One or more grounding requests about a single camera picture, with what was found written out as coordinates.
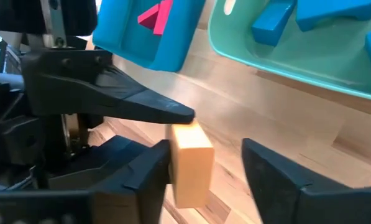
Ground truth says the blue plastic bin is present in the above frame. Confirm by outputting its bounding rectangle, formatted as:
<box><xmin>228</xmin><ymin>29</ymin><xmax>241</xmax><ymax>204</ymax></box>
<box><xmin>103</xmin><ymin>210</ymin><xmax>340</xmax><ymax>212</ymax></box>
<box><xmin>91</xmin><ymin>0</ymin><xmax>206</xmax><ymax>73</ymax></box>

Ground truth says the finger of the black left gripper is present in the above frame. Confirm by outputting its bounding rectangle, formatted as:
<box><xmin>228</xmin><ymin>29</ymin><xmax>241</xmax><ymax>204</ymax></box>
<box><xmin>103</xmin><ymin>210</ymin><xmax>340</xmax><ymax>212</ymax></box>
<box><xmin>47</xmin><ymin>135</ymin><xmax>149</xmax><ymax>191</ymax></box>
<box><xmin>21</xmin><ymin>49</ymin><xmax>196</xmax><ymax>125</ymax></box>

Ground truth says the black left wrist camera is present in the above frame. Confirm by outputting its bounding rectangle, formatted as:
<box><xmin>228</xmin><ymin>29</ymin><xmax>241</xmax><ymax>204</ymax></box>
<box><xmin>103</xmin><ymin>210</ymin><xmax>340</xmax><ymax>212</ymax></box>
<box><xmin>0</xmin><ymin>0</ymin><xmax>98</xmax><ymax>49</ymax></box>

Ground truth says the blue rectangular block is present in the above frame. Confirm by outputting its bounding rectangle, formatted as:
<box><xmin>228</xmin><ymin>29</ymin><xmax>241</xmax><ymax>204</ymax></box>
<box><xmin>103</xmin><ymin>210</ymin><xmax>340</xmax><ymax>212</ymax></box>
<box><xmin>251</xmin><ymin>0</ymin><xmax>298</xmax><ymax>47</ymax></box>

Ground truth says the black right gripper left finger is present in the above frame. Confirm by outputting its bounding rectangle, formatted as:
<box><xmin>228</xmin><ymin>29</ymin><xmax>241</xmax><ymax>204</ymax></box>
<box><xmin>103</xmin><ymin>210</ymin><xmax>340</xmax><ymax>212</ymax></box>
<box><xmin>0</xmin><ymin>139</ymin><xmax>173</xmax><ymax>224</ymax></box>

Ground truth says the teal plastic bin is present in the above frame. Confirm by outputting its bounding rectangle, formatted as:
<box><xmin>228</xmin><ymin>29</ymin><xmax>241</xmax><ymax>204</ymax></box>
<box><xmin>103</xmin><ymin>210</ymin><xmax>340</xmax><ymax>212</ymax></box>
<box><xmin>207</xmin><ymin>0</ymin><xmax>371</xmax><ymax>103</ymax></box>

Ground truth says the blue arch block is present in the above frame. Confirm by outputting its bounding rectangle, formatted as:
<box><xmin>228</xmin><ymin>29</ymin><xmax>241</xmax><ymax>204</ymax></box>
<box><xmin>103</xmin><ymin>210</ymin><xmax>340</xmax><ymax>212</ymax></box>
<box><xmin>295</xmin><ymin>0</ymin><xmax>371</xmax><ymax>33</ymax></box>

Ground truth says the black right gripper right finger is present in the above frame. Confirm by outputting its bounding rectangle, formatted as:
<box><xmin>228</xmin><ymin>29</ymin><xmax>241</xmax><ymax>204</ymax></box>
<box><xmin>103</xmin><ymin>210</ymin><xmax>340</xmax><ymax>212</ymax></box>
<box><xmin>242</xmin><ymin>138</ymin><xmax>371</xmax><ymax>224</ymax></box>

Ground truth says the orange rectangular block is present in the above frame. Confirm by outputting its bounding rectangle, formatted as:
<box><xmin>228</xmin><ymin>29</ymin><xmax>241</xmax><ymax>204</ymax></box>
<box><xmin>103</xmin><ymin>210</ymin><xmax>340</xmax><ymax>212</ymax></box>
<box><xmin>165</xmin><ymin>119</ymin><xmax>215</xmax><ymax>209</ymax></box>

